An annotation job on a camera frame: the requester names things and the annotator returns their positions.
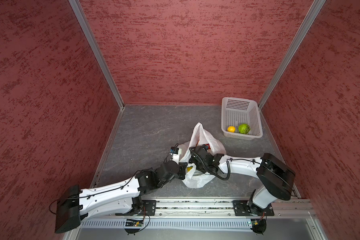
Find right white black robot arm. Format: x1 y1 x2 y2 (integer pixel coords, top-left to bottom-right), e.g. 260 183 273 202
189 145 296 217

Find left circuit board with wires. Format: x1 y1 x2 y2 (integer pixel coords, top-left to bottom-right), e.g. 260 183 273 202
124 215 151 235

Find circuit board with wires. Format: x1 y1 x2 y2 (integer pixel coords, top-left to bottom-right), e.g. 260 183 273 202
124 215 151 235
251 213 267 235

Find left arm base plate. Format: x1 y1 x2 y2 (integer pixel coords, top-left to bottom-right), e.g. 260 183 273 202
114 200 157 216

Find green custard apple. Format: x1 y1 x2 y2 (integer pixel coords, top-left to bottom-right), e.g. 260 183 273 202
238 124 251 135

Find white plastic bag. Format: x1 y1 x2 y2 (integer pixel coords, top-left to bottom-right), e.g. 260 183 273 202
174 123 227 189

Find aluminium front rail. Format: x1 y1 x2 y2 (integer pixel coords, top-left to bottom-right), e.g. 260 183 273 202
73 197 317 219

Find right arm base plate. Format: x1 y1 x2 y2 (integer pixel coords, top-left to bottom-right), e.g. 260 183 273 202
233 200 275 217

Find left aluminium corner post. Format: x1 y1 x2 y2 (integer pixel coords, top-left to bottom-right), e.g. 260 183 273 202
69 0 125 111

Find right circuit board with wires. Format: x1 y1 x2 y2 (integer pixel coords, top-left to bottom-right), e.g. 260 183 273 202
251 213 267 235

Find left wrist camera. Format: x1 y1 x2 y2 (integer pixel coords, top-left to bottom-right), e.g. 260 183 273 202
169 144 182 163

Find small yellow lemon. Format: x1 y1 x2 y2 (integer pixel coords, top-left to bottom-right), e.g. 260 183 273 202
227 126 236 133

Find right aluminium corner post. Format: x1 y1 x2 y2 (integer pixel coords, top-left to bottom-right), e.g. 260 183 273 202
258 0 326 110

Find white perforated plastic basket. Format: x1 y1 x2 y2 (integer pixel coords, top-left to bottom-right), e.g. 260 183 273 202
221 97 263 140

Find aluminium corner post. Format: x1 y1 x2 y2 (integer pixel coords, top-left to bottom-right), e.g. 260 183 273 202
258 0 326 110
69 0 125 111

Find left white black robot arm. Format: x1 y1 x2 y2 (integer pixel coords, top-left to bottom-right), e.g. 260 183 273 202
55 161 188 234

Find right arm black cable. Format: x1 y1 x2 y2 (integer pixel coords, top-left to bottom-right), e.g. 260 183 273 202
188 146 232 181

